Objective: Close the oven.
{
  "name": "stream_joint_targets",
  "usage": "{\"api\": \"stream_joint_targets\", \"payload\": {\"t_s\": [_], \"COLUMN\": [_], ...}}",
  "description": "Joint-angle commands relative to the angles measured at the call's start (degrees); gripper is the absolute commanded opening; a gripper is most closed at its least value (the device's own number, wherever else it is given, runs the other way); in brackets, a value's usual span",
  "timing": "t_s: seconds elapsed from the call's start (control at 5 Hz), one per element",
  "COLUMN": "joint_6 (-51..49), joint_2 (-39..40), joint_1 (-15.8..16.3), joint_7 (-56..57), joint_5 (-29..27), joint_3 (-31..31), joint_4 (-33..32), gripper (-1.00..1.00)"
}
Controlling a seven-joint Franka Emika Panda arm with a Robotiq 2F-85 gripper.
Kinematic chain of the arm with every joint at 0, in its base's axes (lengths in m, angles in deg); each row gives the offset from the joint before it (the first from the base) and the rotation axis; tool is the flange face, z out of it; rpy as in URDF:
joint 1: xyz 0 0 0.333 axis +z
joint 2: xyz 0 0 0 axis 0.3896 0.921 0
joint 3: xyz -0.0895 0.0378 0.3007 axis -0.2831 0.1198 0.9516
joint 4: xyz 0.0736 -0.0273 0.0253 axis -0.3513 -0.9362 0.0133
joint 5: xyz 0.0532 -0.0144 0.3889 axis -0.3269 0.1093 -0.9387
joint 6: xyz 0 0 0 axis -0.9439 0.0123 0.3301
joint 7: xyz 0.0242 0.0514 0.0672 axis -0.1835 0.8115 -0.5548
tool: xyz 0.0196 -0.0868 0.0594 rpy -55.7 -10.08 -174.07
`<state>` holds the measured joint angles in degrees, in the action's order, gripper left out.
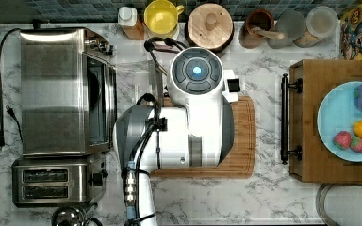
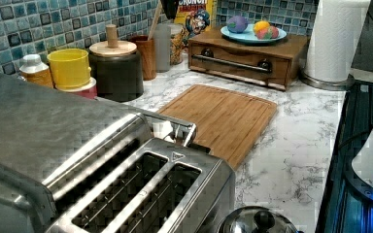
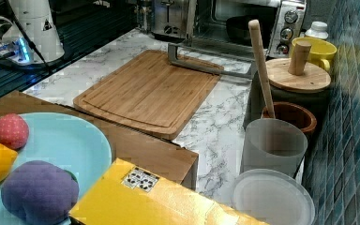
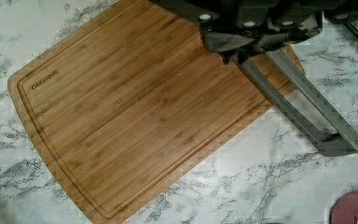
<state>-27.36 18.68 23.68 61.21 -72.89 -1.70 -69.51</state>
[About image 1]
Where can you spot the wooden serving tray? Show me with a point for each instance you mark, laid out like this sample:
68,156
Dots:
318,103

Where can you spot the colourful cereal box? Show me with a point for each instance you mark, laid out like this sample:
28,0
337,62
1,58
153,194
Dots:
359,31

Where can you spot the light blue plate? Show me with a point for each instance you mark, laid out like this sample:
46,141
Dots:
336,113

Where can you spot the steel sink rim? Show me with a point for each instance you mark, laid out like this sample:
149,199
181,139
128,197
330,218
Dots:
340,205

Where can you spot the right red strawberry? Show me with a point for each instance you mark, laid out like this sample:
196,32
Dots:
356,144

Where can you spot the clear lidded glass jar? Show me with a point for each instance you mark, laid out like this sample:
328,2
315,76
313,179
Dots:
321,23

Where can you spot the white-capped bottle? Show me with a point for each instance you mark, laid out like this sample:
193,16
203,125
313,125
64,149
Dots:
129,21

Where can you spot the silver two-slot toaster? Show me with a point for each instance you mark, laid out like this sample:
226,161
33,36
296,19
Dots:
58,181

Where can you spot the left red strawberry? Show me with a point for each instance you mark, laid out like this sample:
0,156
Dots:
342,140

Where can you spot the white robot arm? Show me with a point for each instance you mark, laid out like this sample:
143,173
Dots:
197,130

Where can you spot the brown wooden utensil cup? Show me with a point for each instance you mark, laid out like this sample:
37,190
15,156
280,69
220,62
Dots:
257,27

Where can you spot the stainless steel toaster oven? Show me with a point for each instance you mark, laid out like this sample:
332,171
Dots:
68,96

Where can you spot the grey lidded glass jar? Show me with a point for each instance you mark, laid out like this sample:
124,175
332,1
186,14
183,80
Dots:
292,24

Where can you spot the glass oven door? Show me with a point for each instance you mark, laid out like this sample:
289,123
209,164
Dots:
135,79

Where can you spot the wooden lidded canister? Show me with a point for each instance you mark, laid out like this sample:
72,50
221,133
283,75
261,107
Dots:
209,26

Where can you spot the yellow mug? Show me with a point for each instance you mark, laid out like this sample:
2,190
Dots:
161,17

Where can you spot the red strawberry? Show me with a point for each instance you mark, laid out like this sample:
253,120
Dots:
342,140
356,144

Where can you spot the steel kettle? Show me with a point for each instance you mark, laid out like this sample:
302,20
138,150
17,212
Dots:
76,216

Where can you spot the wooden cutting board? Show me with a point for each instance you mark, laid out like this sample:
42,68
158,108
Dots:
239,163

